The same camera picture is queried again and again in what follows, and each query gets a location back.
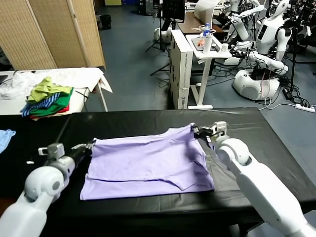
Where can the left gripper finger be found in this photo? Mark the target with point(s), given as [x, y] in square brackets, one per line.
[84, 146]
[90, 149]

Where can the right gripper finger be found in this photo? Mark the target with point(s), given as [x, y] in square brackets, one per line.
[196, 129]
[198, 135]

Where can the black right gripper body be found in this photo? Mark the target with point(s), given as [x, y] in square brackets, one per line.
[208, 134]

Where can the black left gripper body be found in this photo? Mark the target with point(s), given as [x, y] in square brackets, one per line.
[80, 155]

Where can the lavender T-shirt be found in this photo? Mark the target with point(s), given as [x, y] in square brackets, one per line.
[143, 168]

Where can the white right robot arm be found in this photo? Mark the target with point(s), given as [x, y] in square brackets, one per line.
[261, 187]

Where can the small white robot base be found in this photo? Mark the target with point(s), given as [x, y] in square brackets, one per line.
[161, 35]

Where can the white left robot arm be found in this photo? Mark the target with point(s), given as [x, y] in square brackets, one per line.
[37, 187]

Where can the red folded garment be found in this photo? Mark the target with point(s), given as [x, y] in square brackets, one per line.
[64, 109]

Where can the beige folded garment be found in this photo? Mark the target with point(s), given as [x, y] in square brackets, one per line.
[49, 117]

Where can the green folded garment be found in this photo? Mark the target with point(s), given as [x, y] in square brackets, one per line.
[61, 102]

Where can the black vinyl table cover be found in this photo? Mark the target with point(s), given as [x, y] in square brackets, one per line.
[259, 138]
[24, 138]

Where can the white height-adjustable desk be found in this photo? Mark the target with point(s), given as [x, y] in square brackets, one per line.
[205, 74]

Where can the tall white cardboard box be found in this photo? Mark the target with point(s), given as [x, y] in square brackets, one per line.
[181, 71]

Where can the blue striped garment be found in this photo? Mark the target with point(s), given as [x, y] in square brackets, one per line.
[40, 105]

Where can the white wheeled robot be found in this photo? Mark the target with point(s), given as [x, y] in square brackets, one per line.
[249, 84]

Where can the yellow-green crumpled garment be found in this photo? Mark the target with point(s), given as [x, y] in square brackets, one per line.
[44, 89]

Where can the white cloth-covered side table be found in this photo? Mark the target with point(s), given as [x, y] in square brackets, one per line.
[84, 76]

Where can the light blue garment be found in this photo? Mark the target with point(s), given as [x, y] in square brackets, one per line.
[5, 140]

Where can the silver laptop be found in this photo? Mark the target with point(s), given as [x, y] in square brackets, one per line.
[197, 48]

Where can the white tumbler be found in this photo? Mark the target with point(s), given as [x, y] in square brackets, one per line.
[207, 45]

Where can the white paper cup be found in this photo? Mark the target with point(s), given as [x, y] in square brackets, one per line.
[224, 49]

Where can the small orange object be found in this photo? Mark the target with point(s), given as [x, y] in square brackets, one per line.
[200, 43]

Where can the black power adapter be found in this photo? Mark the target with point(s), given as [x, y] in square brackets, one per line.
[288, 93]

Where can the white crumpled cloth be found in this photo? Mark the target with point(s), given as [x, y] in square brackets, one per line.
[19, 82]

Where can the clear bottle blue cap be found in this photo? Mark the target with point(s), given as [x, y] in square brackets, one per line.
[205, 30]

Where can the black tripod stand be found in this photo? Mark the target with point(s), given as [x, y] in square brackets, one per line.
[160, 37]

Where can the white power strip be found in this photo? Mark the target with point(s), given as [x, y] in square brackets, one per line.
[304, 107]

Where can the brown wooden desk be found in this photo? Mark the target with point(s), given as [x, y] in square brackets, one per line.
[190, 23]

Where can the white humanoid robot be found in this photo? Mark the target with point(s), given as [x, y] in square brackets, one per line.
[240, 27]
[269, 29]

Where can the black pole stand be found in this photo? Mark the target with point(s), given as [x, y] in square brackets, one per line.
[293, 61]

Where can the white curved machine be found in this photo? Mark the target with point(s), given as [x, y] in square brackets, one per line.
[203, 11]

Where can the wicker folding screen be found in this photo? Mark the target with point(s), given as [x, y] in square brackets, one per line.
[49, 32]

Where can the black monitor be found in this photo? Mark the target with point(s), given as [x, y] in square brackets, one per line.
[174, 10]

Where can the black trash bin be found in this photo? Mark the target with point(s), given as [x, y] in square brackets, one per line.
[106, 23]

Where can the blue storage crates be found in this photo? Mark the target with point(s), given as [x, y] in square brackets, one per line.
[129, 2]

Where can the yellow cabinet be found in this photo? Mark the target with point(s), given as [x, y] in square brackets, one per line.
[112, 3]

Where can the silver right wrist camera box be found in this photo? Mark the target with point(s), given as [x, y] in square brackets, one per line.
[220, 128]

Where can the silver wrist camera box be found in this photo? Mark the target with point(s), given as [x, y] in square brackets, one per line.
[220, 128]
[54, 151]

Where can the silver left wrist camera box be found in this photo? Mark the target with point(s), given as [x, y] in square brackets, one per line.
[54, 151]

